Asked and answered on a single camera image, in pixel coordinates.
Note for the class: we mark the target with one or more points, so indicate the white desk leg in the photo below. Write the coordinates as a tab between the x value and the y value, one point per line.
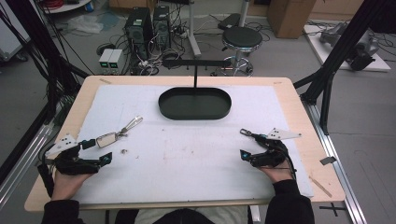
193	31

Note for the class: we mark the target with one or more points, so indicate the black round stool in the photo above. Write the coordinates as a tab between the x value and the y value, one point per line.
242	38

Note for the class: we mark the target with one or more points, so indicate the grey machine parts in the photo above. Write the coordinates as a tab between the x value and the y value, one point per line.
361	46

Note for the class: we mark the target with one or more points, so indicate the person's lap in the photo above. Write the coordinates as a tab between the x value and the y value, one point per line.
186	217

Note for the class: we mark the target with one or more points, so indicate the black tape cross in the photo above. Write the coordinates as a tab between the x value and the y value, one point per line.
333	209

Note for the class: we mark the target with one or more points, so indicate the black metal frame post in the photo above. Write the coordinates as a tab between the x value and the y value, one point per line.
336	56
46	53

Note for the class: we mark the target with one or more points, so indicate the aluminium rail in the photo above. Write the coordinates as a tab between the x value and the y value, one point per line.
339	174
21	168

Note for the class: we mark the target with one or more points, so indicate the person's right hand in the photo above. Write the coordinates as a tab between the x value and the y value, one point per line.
278	174

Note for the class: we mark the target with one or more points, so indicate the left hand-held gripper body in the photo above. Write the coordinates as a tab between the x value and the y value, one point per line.
67	165

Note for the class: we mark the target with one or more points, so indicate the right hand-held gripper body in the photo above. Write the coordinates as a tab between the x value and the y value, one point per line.
271	157

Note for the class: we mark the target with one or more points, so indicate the grey tape piece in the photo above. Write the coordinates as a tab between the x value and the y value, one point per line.
328	160

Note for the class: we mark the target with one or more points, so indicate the thin wooden strip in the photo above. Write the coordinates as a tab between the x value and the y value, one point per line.
320	186

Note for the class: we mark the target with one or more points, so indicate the white floor board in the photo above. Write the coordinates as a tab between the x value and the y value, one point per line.
323	49

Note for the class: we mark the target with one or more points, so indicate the white bench power supply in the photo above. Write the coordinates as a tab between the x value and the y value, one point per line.
115	59
105	59

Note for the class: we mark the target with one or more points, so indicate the black tray with hanger stand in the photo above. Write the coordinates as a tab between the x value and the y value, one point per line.
194	105

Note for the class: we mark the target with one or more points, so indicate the clear plastic bag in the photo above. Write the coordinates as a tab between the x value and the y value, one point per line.
85	24

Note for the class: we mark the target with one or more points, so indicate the person's left hand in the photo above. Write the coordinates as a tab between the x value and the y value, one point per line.
65	185

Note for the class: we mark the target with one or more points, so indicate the slim black computer tower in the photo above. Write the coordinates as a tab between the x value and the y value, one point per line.
162	28

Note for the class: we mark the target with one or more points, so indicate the brown cardboard box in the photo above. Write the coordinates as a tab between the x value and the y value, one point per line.
289	17

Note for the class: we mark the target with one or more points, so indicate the large black computer tower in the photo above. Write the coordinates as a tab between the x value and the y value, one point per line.
138	32

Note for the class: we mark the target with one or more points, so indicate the silver carabiner clip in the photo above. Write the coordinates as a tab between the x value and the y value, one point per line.
246	132

